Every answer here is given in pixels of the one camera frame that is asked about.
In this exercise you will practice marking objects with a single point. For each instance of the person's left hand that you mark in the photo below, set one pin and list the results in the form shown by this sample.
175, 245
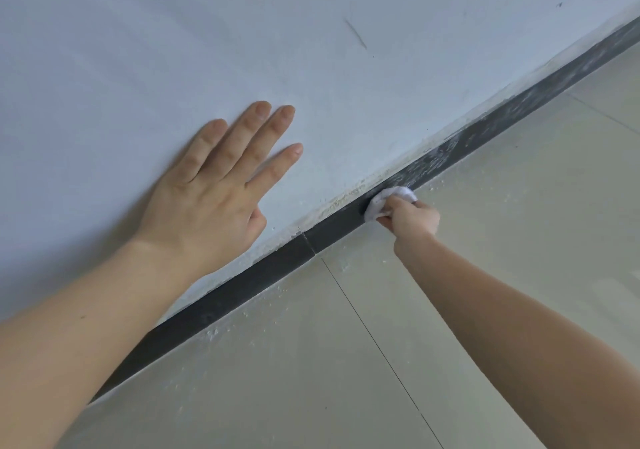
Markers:
210, 213

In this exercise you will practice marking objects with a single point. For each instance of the person's right hand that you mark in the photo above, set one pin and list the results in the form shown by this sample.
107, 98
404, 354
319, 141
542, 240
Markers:
411, 218

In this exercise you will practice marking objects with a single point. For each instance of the person's right fingers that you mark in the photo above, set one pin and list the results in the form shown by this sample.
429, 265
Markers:
387, 213

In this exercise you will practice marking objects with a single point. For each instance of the person's left middle finger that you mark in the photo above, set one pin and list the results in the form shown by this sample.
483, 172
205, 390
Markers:
265, 138

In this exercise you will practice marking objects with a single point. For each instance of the person's left little finger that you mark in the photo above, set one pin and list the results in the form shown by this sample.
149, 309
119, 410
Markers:
202, 146

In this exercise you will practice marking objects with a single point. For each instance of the person's left thumb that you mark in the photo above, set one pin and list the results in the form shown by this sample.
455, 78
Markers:
258, 229

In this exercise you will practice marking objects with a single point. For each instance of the white cleaning cloth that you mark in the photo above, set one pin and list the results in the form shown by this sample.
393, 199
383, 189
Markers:
386, 200

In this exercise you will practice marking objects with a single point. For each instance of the person's right forearm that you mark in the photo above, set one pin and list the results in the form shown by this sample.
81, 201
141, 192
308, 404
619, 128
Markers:
520, 333

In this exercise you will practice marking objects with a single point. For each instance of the person's left forearm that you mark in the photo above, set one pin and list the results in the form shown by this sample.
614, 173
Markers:
85, 333

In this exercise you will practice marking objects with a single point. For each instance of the dark grey baseboard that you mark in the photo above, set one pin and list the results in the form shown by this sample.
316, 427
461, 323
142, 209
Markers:
380, 198

